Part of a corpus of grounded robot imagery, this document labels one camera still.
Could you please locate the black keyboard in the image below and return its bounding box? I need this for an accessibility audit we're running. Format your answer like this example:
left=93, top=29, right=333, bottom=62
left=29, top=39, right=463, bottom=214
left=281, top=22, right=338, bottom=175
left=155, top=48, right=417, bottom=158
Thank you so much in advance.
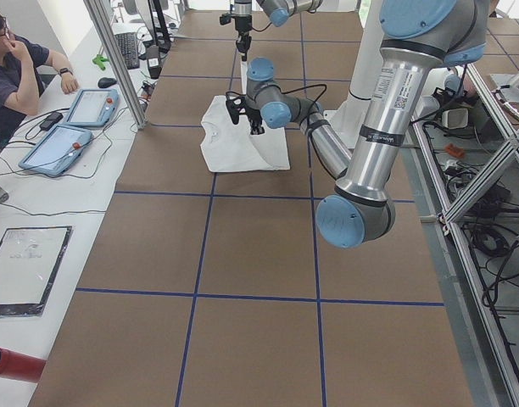
left=114, top=32, right=140, bottom=70

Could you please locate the white long-sleeve printed shirt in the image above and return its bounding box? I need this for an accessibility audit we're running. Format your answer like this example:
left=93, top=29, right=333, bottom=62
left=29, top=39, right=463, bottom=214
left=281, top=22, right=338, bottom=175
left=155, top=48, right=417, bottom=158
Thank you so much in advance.
left=200, top=95, right=291, bottom=172

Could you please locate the aluminium frame post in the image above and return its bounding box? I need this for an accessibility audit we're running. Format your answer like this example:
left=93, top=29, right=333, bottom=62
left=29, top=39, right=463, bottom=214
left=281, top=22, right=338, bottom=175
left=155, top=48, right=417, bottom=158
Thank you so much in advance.
left=83, top=0, right=147, bottom=130

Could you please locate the red cylinder bottle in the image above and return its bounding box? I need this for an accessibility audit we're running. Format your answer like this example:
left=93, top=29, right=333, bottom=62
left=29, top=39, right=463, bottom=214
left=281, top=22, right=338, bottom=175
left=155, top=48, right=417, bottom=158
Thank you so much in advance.
left=0, top=348, right=46, bottom=383

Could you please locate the lower blue teach pendant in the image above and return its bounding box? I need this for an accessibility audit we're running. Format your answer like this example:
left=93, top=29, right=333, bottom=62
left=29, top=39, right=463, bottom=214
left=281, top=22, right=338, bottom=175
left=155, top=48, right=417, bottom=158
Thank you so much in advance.
left=19, top=125, right=92, bottom=177

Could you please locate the seated person dark shirt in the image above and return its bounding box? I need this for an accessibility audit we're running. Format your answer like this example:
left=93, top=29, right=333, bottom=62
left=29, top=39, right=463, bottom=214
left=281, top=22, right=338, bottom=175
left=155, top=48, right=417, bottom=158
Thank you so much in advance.
left=0, top=15, right=79, bottom=149

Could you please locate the black-edged foil sheet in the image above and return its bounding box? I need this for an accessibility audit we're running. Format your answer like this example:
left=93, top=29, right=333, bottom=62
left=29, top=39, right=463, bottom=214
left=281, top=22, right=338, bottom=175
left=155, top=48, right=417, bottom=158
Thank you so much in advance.
left=0, top=226, right=72, bottom=318

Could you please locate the green plastic tool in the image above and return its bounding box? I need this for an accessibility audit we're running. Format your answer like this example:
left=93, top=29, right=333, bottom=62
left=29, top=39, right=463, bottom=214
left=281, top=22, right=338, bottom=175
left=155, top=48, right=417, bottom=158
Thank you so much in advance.
left=92, top=53, right=109, bottom=71

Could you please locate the black power adapter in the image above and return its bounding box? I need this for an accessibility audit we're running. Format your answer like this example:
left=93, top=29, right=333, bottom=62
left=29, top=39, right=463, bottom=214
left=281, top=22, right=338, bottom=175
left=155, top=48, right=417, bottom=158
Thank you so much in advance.
left=39, top=111, right=64, bottom=131

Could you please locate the black computer mouse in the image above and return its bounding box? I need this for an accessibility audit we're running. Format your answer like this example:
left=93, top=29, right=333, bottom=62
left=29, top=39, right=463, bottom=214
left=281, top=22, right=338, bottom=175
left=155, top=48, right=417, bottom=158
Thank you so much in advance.
left=98, top=77, right=117, bottom=89

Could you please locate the white camera stand column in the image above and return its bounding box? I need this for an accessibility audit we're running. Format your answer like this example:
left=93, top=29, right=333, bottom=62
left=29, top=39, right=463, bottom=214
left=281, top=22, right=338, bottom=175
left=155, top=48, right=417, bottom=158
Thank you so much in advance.
left=329, top=0, right=384, bottom=133

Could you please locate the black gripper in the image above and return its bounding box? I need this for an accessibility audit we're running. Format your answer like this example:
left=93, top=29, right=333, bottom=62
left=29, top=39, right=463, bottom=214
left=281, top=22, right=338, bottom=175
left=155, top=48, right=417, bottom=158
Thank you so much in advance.
left=234, top=16, right=252, bottom=55
left=245, top=106, right=265, bottom=135

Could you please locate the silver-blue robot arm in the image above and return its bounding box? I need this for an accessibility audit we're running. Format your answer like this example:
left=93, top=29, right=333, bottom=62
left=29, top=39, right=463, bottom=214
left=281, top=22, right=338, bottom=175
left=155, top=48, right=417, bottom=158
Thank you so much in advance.
left=226, top=0, right=323, bottom=61
left=243, top=1, right=489, bottom=248

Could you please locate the blue teach pendant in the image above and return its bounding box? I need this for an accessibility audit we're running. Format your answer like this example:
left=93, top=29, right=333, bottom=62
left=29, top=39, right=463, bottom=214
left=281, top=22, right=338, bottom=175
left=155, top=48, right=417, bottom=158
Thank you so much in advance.
left=19, top=125, right=92, bottom=177
left=64, top=88, right=119, bottom=127

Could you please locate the upper blue teach pendant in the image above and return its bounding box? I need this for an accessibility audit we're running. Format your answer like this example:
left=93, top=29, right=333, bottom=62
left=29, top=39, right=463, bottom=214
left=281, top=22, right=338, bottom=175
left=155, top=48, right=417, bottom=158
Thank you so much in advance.
left=64, top=88, right=119, bottom=127

